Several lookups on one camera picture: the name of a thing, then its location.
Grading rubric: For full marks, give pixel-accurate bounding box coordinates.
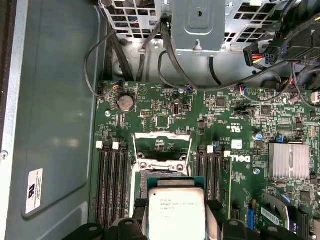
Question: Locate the silver chipset heatsink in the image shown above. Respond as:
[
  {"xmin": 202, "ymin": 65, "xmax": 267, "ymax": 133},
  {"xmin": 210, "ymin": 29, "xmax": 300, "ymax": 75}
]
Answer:
[{"xmin": 268, "ymin": 142, "xmax": 311, "ymax": 180}]

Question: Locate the silver coin battery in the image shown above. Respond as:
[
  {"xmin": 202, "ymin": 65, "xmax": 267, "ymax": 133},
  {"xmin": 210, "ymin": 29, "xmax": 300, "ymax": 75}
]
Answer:
[{"xmin": 117, "ymin": 94, "xmax": 136, "ymax": 113}]

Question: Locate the black power connector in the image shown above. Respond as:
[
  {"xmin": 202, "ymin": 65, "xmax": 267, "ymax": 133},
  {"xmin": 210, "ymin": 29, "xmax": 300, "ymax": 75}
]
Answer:
[{"xmin": 263, "ymin": 49, "xmax": 277, "ymax": 66}]

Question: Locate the CPU socket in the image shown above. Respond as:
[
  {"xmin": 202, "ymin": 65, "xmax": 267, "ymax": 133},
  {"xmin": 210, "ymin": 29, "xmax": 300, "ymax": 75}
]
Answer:
[{"xmin": 131, "ymin": 159, "xmax": 195, "ymax": 201}]

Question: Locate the silver metal drive cage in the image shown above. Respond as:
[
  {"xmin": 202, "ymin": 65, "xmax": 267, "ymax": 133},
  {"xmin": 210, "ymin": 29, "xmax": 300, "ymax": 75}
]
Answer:
[{"xmin": 99, "ymin": 0, "xmax": 285, "ymax": 58}]

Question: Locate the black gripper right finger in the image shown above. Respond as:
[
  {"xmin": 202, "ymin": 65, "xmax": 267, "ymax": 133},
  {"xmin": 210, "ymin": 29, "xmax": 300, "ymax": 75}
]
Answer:
[{"xmin": 204, "ymin": 199, "xmax": 305, "ymax": 240}]

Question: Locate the CPU with silver top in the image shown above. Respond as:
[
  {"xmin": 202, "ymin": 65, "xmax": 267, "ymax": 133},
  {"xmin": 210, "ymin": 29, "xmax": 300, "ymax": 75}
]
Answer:
[{"xmin": 146, "ymin": 175, "xmax": 209, "ymax": 240}]

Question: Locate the white label sticker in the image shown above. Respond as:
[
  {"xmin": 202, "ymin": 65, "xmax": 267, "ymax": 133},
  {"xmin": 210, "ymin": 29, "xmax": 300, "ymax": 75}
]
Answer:
[{"xmin": 24, "ymin": 168, "xmax": 44, "ymax": 215}]

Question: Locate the long grey wire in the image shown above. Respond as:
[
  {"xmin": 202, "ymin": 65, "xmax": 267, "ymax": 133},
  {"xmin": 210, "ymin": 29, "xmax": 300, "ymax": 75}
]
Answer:
[{"xmin": 194, "ymin": 58, "xmax": 291, "ymax": 91}]

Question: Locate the green motherboard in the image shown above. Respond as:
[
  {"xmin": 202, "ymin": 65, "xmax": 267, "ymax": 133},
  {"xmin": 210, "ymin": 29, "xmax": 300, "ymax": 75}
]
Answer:
[{"xmin": 88, "ymin": 79, "xmax": 320, "ymax": 240}]

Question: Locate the round black wire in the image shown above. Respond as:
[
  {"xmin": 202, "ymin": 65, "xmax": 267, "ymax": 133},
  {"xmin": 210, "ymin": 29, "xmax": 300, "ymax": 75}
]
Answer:
[{"xmin": 136, "ymin": 14, "xmax": 166, "ymax": 83}]

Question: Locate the metal socket cover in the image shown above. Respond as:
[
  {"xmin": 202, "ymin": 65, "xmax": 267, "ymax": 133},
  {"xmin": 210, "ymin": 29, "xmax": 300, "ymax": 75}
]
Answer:
[{"xmin": 131, "ymin": 131, "xmax": 194, "ymax": 161}]

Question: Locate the black RAM slot white clip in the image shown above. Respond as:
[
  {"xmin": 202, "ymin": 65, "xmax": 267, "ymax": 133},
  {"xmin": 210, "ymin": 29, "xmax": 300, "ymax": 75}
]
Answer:
[
  {"xmin": 96, "ymin": 140, "xmax": 109, "ymax": 227},
  {"xmin": 205, "ymin": 145, "xmax": 215, "ymax": 202},
  {"xmin": 220, "ymin": 149, "xmax": 232, "ymax": 218},
  {"xmin": 111, "ymin": 141, "xmax": 124, "ymax": 226}
]

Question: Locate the black open PC case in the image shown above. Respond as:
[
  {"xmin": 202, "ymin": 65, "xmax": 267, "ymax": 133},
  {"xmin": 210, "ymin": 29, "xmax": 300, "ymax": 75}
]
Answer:
[{"xmin": 0, "ymin": 0, "xmax": 320, "ymax": 240}]

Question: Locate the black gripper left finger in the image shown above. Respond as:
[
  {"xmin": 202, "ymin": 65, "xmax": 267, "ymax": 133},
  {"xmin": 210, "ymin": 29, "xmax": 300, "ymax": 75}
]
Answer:
[{"xmin": 74, "ymin": 198, "xmax": 149, "ymax": 240}]

